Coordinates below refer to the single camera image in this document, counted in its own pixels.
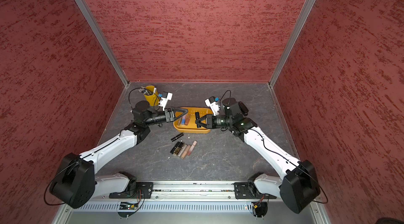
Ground beige lipstick tube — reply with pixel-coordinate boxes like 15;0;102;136
181;145;191;159

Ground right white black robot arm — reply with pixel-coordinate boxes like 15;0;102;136
195;96;321;213

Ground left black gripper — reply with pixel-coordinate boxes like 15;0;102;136
145;107;188;126

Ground gold black square lipstick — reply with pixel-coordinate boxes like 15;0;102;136
173;142;184;156

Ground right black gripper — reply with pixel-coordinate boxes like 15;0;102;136
195;113;233;129

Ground yellow plastic storage box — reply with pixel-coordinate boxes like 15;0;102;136
173;107;213;134

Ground black rectangular block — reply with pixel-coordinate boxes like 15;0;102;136
238;102;249;116

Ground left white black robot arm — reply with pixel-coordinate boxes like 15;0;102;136
46;101;188;209

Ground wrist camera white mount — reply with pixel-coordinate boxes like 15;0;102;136
158;92;173;110
205;96;221;116

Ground yellow metal pen cup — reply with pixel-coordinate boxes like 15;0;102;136
144;85;159;107

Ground aluminium corner post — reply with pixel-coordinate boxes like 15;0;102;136
74;0;130;88
269;0;316;89

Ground pink beige lip gloss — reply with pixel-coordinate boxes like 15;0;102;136
187;141;197;156

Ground pens in yellow cup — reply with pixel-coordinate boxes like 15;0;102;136
138;87;154;96

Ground silver cap coral lip gloss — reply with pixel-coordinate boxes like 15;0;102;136
184;114;191;126

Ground right aluminium corner post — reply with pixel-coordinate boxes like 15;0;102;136
269;0;316;89

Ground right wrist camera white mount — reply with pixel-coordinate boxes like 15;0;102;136
205;96;221;116

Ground aluminium front rail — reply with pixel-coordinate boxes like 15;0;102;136
62;179;319;202

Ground left aluminium corner post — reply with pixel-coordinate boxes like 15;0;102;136
74;0;130;88

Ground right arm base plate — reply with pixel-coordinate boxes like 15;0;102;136
234;182;277;200

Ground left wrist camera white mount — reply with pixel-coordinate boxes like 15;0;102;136
158;92;173;110

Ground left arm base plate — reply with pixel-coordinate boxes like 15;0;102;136
109;182;154;199

